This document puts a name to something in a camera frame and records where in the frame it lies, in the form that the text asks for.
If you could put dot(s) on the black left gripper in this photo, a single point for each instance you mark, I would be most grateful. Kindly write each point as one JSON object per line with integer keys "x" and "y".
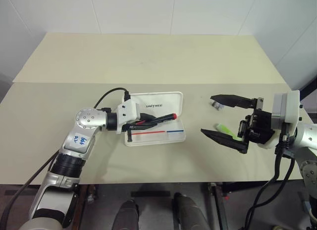
{"x": 129, "y": 128}

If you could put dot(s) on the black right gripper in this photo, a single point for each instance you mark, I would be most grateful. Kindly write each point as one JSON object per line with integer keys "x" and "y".
{"x": 260, "y": 126}

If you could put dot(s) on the black marker with red cap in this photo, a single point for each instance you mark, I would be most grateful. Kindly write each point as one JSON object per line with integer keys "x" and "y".
{"x": 166, "y": 117}

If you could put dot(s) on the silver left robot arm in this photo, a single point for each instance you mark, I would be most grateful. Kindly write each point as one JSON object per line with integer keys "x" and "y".
{"x": 85, "y": 121}

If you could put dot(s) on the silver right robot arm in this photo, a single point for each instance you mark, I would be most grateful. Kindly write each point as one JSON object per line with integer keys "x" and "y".
{"x": 307, "y": 138}

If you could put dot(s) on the light green marker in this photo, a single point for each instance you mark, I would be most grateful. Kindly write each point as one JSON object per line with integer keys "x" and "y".
{"x": 224, "y": 128}

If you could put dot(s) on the white open pencil case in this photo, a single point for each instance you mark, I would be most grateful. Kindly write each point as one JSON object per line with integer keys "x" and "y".
{"x": 158, "y": 138}

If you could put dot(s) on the white handwritten sticker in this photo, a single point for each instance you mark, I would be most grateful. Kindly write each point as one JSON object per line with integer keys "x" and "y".
{"x": 79, "y": 139}

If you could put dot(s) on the dark rounded shape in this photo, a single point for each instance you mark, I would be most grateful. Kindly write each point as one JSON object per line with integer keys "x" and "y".
{"x": 128, "y": 215}
{"x": 187, "y": 212}

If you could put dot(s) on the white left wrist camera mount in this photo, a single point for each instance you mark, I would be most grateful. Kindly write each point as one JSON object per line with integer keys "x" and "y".
{"x": 127, "y": 111}

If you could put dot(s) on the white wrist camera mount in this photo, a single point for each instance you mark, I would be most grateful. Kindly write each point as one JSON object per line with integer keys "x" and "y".
{"x": 127, "y": 111}
{"x": 288, "y": 111}

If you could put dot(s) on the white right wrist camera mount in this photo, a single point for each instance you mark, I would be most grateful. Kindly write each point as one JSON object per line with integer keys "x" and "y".
{"x": 288, "y": 111}

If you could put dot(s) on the black metal table frame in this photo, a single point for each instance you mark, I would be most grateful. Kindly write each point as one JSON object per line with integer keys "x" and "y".
{"x": 219, "y": 205}

